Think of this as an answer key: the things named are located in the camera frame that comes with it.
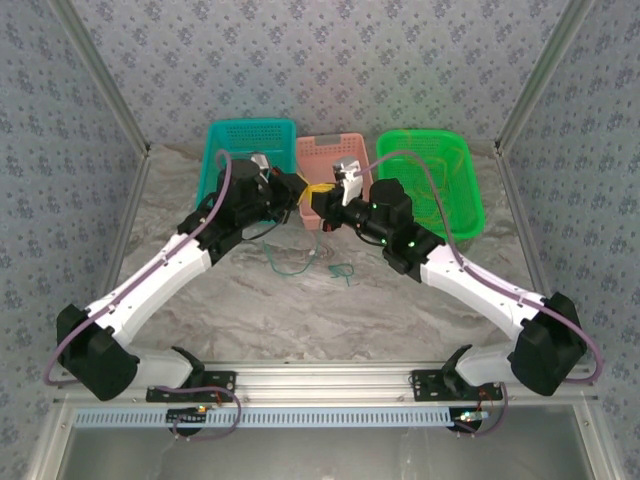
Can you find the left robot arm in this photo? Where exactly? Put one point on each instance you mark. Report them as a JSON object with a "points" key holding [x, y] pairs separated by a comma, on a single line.
{"points": [[165, 270]]}

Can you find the pink plastic basket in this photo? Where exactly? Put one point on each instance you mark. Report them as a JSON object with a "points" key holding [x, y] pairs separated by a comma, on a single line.
{"points": [[320, 150]]}

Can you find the green plastic basket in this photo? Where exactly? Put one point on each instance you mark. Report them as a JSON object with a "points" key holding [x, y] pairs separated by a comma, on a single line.
{"points": [[400, 145]]}

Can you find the teal plastic basket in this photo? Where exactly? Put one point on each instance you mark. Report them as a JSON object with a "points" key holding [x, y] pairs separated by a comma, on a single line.
{"points": [[250, 132]]}

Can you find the small black controller board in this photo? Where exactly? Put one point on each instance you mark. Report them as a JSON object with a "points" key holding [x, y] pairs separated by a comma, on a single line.
{"points": [[470, 420], [187, 420]]}

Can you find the metal sheet tray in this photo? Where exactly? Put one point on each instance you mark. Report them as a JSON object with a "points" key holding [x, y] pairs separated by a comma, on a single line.
{"points": [[325, 455]]}

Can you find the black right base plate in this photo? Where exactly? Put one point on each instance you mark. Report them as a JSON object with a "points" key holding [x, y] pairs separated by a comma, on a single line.
{"points": [[425, 387]]}

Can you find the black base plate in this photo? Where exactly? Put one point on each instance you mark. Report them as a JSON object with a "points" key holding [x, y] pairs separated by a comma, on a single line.
{"points": [[425, 387], [220, 387]]}

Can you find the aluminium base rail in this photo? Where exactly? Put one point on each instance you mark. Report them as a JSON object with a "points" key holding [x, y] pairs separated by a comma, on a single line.
{"points": [[325, 380]]}

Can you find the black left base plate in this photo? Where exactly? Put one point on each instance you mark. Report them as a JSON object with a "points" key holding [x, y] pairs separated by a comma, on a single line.
{"points": [[220, 387]]}

